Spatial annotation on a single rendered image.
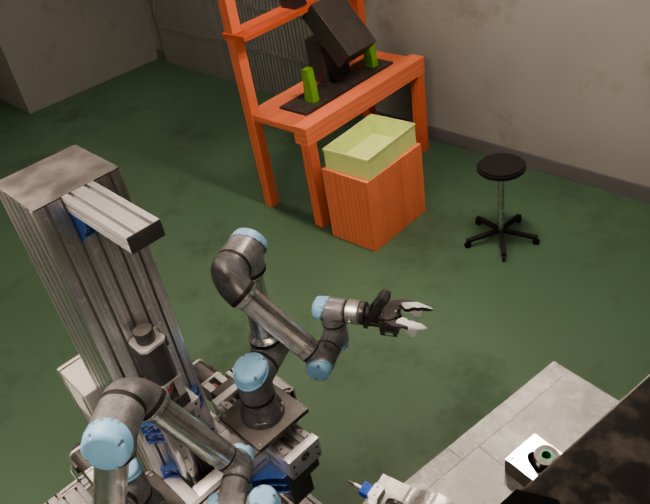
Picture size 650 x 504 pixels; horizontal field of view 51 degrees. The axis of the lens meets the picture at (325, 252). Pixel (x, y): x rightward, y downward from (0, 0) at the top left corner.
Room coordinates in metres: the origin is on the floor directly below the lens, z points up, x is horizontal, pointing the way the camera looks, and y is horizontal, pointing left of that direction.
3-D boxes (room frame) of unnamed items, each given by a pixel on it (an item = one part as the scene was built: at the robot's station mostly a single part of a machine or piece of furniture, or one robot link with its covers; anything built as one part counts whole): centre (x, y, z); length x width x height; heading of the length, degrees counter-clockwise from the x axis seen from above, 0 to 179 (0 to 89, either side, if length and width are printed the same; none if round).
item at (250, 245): (1.71, 0.25, 1.41); 0.15 x 0.12 x 0.55; 154
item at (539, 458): (1.32, -0.58, 0.89); 0.08 x 0.08 x 0.04
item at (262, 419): (1.59, 0.31, 1.09); 0.15 x 0.15 x 0.10
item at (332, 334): (1.58, 0.02, 1.33); 0.11 x 0.08 x 0.11; 154
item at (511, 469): (1.31, -0.57, 0.84); 0.20 x 0.15 x 0.07; 31
